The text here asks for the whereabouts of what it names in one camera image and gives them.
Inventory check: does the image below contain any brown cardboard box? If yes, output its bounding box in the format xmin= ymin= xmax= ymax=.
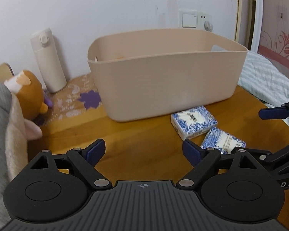
xmin=0 ymin=63 xmax=14 ymax=84

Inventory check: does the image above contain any white thermos bottle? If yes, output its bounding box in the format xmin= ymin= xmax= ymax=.
xmin=30 ymin=28 xmax=67 ymax=93

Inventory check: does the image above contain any white light switch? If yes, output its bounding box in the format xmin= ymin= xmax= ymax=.
xmin=179 ymin=8 xmax=198 ymax=28

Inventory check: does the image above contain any striped white pillow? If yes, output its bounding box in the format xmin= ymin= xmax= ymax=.
xmin=237 ymin=50 xmax=289 ymax=109

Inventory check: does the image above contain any patterned table mat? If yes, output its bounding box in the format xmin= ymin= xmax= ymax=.
xmin=37 ymin=74 xmax=102 ymax=126

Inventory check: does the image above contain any grey plush toy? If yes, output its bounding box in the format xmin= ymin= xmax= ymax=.
xmin=0 ymin=83 xmax=42 ymax=229

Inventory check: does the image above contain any wooden door frame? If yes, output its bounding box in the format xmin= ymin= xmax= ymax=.
xmin=235 ymin=0 xmax=264 ymax=53

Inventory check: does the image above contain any beige plastic storage bin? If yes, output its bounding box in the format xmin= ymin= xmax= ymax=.
xmin=87 ymin=29 xmax=248 ymax=121

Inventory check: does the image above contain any blue white tissue pack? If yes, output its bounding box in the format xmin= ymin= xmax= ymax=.
xmin=200 ymin=127 xmax=246 ymax=154
xmin=171 ymin=106 xmax=218 ymax=140

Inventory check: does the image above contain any orange plush toy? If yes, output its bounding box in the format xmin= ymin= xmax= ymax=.
xmin=4 ymin=70 xmax=48 ymax=121

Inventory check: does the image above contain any white wall socket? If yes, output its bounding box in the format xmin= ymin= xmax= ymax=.
xmin=197 ymin=12 xmax=213 ymax=30

